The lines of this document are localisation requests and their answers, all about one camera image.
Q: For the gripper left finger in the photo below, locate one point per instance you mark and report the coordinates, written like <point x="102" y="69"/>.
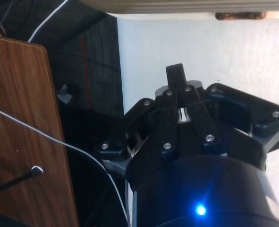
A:
<point x="168" y="132"/>

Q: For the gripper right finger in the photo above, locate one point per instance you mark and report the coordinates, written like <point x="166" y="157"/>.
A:
<point x="247" y="111"/>

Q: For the cream box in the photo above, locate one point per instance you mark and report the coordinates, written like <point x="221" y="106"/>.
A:
<point x="177" y="4"/>

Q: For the brown wooden desk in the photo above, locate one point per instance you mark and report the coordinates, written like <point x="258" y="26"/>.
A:
<point x="23" y="94"/>

